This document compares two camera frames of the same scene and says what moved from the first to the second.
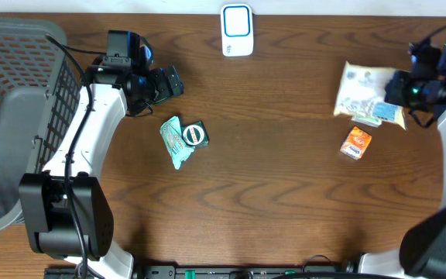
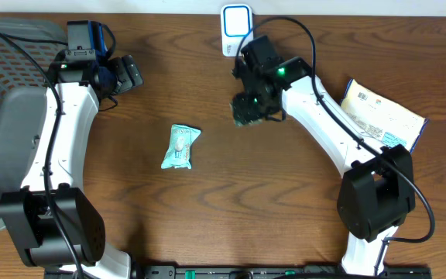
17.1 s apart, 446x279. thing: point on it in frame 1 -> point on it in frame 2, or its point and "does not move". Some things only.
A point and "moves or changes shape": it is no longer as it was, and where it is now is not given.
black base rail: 215,272 does not move
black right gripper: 395,89 -> 269,110
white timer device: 237,30 does not move
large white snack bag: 361,94 -> 387,122
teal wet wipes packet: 172,134 moves or changes shape
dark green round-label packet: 195,135 -> 243,118
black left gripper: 170,83 -> 128,72
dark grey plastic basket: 27,84 does not move
